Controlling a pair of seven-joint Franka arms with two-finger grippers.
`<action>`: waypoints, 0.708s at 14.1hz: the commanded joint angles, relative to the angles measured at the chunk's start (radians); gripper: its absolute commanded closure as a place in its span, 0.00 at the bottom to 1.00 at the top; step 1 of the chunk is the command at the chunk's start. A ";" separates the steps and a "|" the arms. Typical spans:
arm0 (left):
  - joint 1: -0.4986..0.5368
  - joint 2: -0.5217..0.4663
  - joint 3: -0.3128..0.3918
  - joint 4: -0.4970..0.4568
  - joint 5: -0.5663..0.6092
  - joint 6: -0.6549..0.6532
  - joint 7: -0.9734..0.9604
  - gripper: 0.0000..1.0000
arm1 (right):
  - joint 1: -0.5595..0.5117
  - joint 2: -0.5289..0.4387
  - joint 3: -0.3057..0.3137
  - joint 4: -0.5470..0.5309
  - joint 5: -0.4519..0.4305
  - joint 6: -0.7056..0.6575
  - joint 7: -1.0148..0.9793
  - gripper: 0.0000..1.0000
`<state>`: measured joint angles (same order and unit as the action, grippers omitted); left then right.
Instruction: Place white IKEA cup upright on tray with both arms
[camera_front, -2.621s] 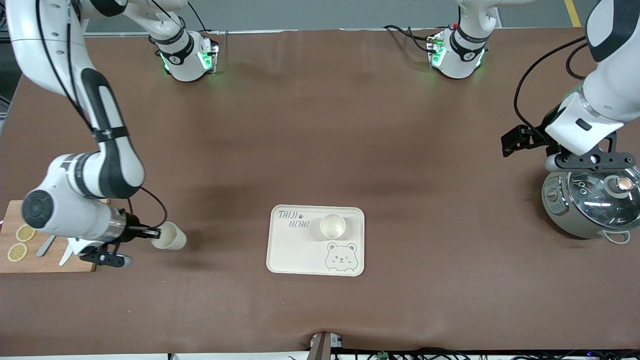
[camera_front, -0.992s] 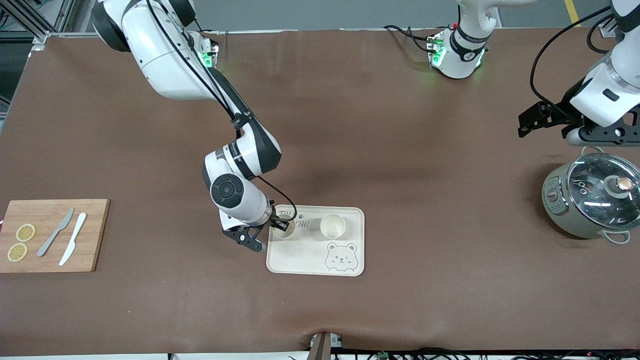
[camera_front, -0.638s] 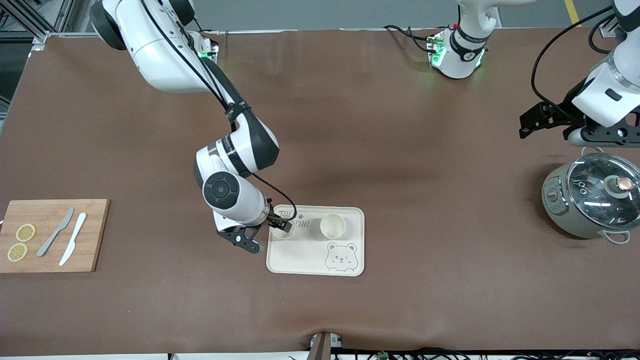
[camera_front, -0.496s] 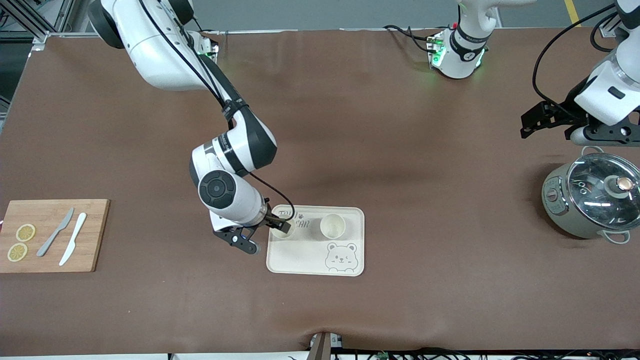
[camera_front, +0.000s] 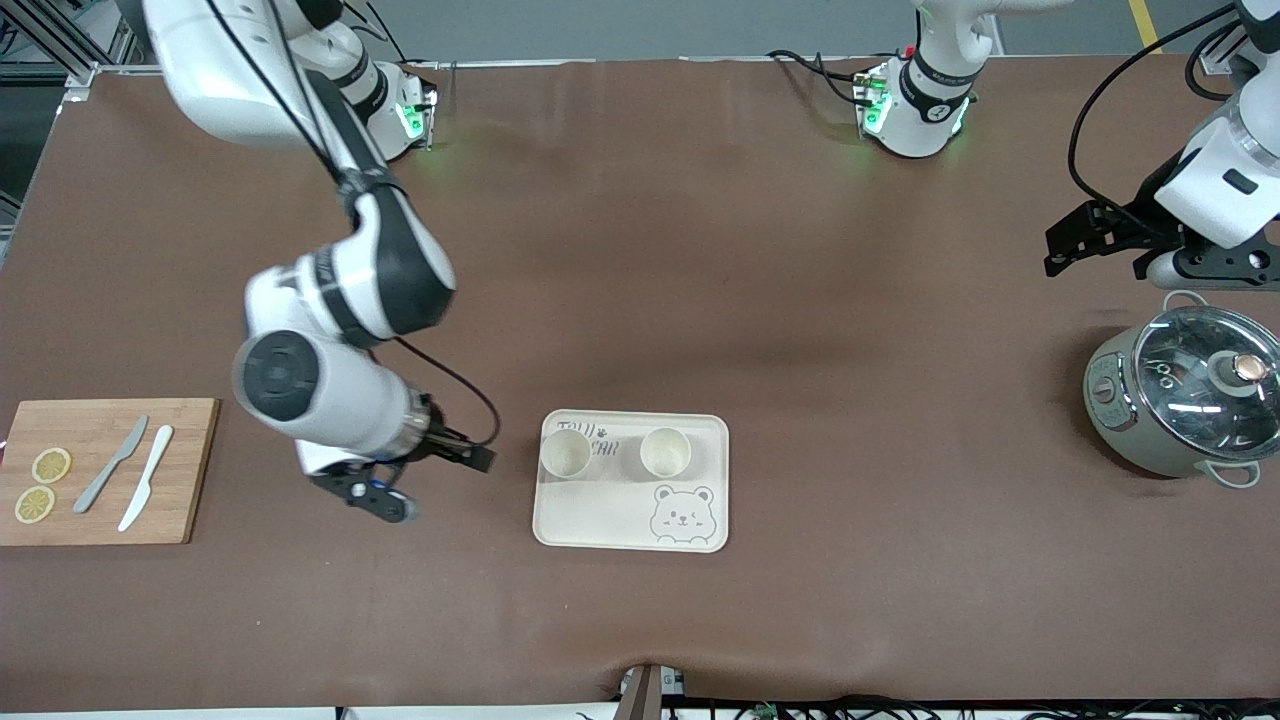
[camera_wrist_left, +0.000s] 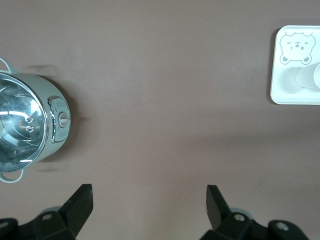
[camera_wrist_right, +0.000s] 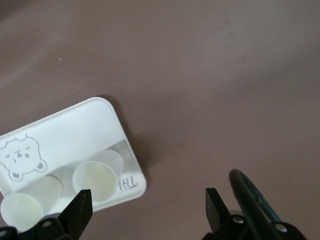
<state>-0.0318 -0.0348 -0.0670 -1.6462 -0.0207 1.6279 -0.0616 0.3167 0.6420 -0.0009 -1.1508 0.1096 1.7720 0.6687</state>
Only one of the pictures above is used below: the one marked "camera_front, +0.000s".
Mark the white IKEA cup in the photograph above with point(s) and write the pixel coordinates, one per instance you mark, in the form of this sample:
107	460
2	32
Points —
665	452
565	453

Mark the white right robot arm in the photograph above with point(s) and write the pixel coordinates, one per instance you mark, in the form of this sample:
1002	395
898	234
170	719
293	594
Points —
330	400

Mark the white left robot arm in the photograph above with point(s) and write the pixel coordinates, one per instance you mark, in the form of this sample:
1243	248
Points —
940	100

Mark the cream bear print tray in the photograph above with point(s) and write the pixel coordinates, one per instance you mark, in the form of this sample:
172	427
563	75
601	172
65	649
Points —
600	520

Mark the bamboo cutting board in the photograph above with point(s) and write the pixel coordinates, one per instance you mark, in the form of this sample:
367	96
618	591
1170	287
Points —
185	470

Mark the glass pot lid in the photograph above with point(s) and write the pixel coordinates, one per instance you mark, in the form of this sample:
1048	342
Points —
1190	400

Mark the grey-green cooking pot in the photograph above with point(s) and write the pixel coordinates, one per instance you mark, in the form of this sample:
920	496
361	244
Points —
1125	425

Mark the white plastic knife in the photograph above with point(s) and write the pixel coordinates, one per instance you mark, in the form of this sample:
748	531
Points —
152	465

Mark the grey plastic knife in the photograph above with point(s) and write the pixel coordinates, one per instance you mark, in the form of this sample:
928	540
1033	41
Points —
95	487

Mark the lemon slice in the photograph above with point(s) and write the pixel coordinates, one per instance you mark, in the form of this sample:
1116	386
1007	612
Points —
51	465
35	504

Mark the black right camera mount bracket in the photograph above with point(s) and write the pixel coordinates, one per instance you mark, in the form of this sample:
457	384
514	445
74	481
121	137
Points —
350	485

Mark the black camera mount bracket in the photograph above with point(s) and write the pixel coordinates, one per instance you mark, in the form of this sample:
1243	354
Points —
1235	262
350	485

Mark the black left camera mount bracket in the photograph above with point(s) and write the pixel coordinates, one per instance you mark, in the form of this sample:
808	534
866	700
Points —
1235	262

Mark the aluminium frame profile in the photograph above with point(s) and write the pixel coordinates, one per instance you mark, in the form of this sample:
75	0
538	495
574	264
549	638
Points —
1222	50

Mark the metal table edge bracket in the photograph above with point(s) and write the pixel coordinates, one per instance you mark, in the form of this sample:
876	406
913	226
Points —
648	695

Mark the aluminium frame with struts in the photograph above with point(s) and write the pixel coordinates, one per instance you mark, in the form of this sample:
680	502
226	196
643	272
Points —
115	40

